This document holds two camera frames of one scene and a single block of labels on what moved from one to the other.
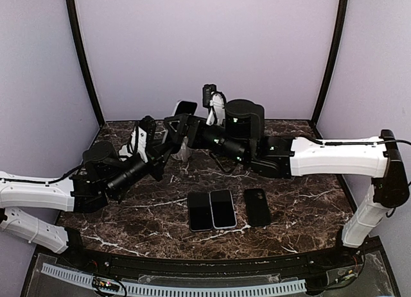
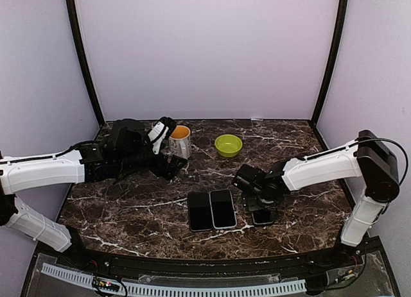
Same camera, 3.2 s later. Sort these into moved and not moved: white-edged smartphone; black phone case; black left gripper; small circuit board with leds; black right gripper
Moved: black right gripper; black left gripper; white-edged smartphone
Not moved: black phone case; small circuit board with leds
